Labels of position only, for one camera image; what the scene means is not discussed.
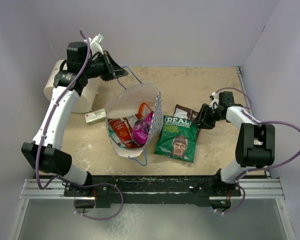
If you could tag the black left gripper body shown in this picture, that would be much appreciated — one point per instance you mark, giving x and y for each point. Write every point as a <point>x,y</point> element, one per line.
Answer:
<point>99,68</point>

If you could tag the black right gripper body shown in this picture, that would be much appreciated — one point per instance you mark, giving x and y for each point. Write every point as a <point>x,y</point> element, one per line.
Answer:
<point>211,117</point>

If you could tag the brown chips bag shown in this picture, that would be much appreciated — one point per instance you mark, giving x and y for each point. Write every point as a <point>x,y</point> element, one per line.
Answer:
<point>185,113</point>

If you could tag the green chips bag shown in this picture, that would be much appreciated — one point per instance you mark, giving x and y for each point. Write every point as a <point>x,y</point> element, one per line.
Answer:
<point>178,139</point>

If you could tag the blue checkered paper bag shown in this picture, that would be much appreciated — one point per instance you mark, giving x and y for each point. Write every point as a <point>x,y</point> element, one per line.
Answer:
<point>127,103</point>

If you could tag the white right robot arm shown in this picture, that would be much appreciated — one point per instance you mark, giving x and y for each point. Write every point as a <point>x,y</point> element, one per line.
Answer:
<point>255,146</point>

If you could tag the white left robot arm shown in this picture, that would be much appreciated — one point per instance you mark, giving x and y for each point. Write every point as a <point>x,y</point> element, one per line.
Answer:
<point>84,61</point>

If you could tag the red orange snack bag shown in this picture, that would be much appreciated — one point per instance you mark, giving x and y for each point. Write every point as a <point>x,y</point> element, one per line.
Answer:
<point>121,129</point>

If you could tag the magenta snack bag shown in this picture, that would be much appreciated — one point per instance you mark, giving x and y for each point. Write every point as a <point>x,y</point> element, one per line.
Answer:
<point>141,129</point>

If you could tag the white paper towel roll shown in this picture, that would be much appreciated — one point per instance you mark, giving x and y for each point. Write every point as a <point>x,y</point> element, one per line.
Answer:
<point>86,100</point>

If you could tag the small green white box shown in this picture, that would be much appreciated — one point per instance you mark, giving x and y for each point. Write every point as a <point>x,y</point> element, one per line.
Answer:
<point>95,116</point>

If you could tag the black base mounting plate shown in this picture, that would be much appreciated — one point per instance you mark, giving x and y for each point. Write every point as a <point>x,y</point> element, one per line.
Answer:
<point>152,189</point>

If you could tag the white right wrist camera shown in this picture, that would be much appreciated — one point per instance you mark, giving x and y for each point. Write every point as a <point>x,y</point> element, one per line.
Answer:
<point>214,102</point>

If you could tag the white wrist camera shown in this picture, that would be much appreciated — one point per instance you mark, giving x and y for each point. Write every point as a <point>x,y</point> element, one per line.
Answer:
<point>96,44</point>
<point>214,102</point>

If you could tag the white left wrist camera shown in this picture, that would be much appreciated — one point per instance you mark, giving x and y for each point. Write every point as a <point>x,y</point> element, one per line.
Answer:
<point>96,44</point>

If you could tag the aluminium rail frame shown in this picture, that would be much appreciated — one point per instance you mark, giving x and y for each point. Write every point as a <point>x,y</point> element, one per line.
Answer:
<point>258,214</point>

